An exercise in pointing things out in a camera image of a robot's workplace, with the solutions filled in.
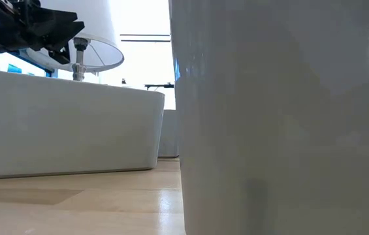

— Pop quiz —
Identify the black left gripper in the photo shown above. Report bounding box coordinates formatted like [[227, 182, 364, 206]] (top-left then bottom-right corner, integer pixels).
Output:
[[0, 0, 86, 68]]

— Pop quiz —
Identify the table lamp with white shade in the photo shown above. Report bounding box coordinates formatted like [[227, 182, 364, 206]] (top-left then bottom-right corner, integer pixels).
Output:
[[25, 0, 125, 82]]

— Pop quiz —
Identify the white plastic basket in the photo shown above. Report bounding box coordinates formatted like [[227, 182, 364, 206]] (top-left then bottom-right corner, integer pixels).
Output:
[[157, 109, 180, 159], [168, 0, 369, 235], [0, 67, 165, 180]]

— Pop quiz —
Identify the black desk in background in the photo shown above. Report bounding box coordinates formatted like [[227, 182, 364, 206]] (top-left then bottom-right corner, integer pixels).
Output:
[[144, 83, 174, 91]]

